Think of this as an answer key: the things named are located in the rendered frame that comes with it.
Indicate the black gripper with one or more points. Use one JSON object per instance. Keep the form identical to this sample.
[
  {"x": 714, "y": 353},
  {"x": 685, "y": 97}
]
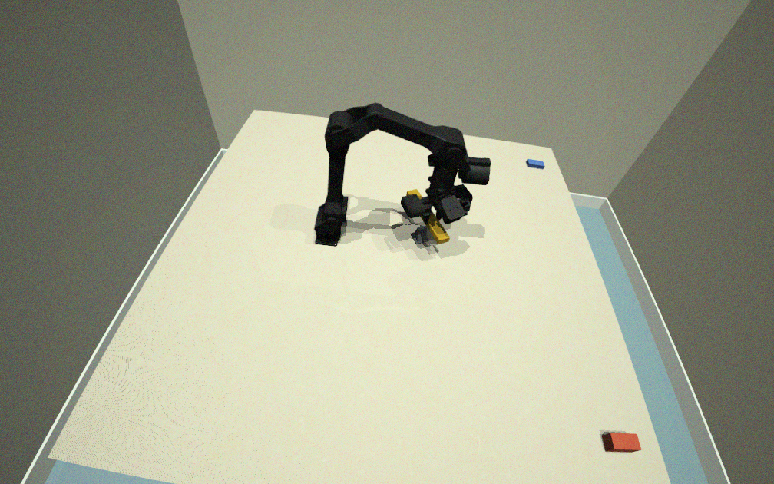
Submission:
[{"x": 415, "y": 207}]

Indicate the yellow bar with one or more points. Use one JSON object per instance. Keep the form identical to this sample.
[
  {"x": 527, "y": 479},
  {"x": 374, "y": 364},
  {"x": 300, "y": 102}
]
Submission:
[{"x": 434, "y": 226}]

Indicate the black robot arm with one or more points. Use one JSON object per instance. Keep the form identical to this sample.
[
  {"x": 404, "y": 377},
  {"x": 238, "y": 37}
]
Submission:
[{"x": 449, "y": 157}]

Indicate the blue rectangular bar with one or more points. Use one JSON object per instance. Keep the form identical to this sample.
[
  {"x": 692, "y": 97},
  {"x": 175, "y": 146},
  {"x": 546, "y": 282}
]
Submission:
[{"x": 535, "y": 164}]

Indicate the orange rectangular block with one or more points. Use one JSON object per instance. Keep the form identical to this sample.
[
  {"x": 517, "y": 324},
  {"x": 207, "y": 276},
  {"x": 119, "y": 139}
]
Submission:
[{"x": 619, "y": 442}]

